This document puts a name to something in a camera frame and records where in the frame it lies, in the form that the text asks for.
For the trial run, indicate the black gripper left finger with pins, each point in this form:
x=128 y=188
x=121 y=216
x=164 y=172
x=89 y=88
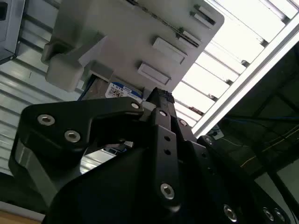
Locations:
x=53 y=133

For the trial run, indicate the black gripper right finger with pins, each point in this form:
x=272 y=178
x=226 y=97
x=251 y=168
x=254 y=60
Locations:
x=187 y=133

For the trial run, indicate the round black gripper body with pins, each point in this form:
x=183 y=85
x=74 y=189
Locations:
x=116 y=193

